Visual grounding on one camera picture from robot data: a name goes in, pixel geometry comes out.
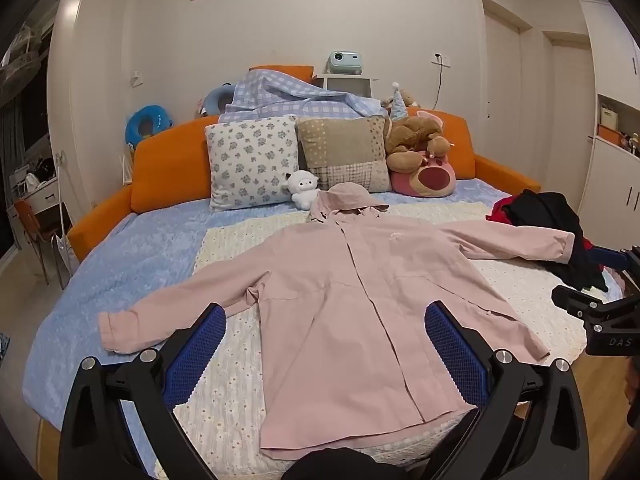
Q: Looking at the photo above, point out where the pink plush bear cushion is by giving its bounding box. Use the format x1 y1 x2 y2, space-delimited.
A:
390 150 456 197

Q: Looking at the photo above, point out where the orange chair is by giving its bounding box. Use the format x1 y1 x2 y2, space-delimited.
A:
12 199 67 287

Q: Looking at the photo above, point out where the pink hooded jacket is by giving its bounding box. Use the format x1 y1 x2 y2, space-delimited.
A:
97 182 573 461

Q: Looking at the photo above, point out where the teal projector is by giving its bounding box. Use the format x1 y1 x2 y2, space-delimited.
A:
327 51 362 76

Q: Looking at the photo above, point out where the orange cushion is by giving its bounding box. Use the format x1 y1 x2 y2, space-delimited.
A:
249 65 314 82

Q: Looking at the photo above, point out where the blue checked quilt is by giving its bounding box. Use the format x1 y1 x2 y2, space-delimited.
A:
220 69 388 125

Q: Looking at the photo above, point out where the white room door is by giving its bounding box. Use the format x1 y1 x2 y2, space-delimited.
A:
542 30 596 211
481 0 534 177

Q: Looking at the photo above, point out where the red garment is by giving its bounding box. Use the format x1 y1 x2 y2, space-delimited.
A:
486 197 521 226

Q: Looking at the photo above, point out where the grey striped curtain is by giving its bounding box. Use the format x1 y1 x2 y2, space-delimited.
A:
0 105 37 163

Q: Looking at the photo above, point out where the blue neck ring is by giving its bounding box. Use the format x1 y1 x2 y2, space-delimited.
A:
197 82 236 118

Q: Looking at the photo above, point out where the blue swim ring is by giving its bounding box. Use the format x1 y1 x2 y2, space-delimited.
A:
125 105 174 151

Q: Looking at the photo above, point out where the white plush lamb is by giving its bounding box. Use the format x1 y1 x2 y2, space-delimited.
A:
286 170 321 210

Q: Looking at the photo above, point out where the white blue floral pillow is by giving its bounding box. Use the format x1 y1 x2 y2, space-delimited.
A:
204 116 301 211

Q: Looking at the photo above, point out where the white desk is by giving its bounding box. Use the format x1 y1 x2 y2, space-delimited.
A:
7 180 64 221

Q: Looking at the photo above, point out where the white daisy print mat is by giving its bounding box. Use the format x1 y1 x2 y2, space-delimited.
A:
152 202 596 480

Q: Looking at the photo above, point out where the white shelf unit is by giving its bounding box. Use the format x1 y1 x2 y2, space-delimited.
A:
311 74 380 99

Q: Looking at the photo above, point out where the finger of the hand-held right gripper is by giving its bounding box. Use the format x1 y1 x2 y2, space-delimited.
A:
587 245 640 273
551 285 609 322

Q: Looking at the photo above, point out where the brown plush bear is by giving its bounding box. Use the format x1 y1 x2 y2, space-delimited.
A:
384 112 453 173

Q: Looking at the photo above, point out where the white wardrobe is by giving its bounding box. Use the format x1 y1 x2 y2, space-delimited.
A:
577 0 640 261

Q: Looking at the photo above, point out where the blue party hat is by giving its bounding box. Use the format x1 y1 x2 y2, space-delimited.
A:
389 81 409 121

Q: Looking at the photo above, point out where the black garment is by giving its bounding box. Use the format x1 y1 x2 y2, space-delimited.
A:
510 190 609 291

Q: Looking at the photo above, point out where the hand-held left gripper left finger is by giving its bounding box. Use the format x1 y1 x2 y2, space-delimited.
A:
59 302 229 480

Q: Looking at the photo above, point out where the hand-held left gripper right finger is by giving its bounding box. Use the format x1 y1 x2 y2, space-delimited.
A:
420 301 590 480

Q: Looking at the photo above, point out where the hanging laundry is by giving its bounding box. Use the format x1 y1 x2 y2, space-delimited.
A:
0 22 49 106

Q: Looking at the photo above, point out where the beige patchwork pillow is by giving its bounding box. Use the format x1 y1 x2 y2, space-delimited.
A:
295 115 393 193

